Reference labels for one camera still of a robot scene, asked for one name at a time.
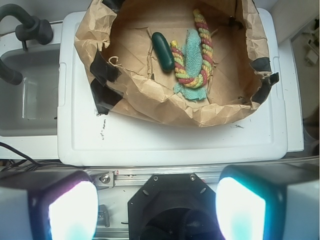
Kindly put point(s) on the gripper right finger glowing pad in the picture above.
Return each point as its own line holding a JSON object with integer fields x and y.
{"x": 278, "y": 201}

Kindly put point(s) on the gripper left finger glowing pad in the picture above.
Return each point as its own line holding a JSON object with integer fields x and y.
{"x": 48, "y": 205}

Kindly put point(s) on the dark green plastic pickle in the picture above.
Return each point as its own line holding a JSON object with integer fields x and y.
{"x": 163, "y": 51}

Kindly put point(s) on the white plastic tray board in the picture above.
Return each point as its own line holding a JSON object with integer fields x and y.
{"x": 87, "y": 138}

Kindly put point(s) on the grey sink basin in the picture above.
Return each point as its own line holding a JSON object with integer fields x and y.
{"x": 30, "y": 108}

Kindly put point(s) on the crumpled brown paper bag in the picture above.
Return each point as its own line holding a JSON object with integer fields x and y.
{"x": 114, "y": 43}

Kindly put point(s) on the teal knitted cloth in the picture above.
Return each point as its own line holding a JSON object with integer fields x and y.
{"x": 194, "y": 95}

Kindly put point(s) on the black sink faucet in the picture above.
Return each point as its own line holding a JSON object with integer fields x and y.
{"x": 30, "y": 28}

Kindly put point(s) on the aluminium frame rail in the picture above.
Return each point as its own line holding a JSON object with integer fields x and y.
{"x": 210, "y": 173}

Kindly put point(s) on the black octagonal mount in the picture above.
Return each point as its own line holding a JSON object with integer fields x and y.
{"x": 173, "y": 207}

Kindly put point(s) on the multicolour braided rope toy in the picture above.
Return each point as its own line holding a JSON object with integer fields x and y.
{"x": 193, "y": 64}

